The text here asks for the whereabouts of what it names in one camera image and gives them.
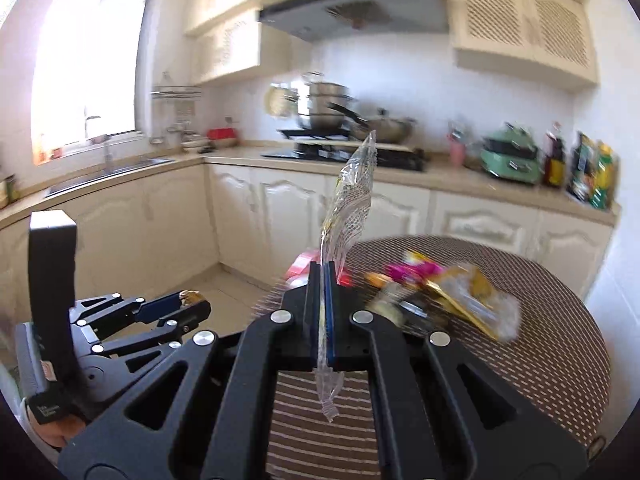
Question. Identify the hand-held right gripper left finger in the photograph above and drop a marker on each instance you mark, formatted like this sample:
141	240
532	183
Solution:
314	310

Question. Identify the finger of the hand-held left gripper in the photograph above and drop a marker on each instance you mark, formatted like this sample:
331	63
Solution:
160	305
185	317

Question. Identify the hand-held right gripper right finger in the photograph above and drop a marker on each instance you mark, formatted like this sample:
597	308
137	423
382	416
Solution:
331	310

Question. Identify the small brown gold wrapper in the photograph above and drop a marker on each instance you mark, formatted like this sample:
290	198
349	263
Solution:
192	297

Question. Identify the clear printed plastic wrapper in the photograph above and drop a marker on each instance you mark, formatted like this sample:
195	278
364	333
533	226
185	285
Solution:
350	200

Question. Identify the pink plastic bag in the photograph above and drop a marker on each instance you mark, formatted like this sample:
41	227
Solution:
300	266

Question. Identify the small orange wrapper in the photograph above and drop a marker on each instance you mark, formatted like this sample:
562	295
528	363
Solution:
379	279

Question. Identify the pale crumpled wrapper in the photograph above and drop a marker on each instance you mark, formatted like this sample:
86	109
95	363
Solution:
392	305

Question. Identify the cream base cabinet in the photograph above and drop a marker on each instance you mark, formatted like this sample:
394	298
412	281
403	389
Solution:
125	230
450	220

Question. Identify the small jar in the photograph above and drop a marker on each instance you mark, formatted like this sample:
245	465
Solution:
10	189

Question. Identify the steel sink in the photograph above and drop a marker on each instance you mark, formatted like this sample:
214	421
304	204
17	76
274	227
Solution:
115	170

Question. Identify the metal faucet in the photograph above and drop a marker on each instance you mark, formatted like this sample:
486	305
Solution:
106	152

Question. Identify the golden crinkled wrapper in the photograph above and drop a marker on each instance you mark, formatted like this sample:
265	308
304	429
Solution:
475	300

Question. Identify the black gas stove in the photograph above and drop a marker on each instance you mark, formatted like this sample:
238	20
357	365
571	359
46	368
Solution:
350	152

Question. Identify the red container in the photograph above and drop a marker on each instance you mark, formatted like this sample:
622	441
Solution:
222	133

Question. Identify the steel wok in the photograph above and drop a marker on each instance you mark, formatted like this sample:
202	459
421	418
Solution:
387	127

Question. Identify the pink utensil cup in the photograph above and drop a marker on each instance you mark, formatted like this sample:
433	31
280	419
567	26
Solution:
456	152

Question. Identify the stacked steel pots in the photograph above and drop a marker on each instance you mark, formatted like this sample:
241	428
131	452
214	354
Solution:
325	105

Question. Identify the window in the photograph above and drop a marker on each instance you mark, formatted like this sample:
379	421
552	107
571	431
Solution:
90	60

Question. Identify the brown dotted tablecloth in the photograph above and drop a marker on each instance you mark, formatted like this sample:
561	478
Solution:
550	360

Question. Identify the green electric cooker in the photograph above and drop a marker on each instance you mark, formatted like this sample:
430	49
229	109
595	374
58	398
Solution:
510	160

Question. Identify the dark sauce bottle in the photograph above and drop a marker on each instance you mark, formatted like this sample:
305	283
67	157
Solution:
553	160

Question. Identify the dark green bottle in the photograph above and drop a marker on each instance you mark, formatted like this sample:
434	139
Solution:
580	170

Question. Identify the grey range hood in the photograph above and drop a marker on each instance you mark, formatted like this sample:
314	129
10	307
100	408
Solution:
350	10

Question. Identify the yellow green packet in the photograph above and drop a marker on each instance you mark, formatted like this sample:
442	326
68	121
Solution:
603	180

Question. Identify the wall dish rack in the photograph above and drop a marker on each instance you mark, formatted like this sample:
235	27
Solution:
176	91

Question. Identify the cream lattice wall cabinet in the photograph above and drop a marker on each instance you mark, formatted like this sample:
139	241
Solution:
525	25

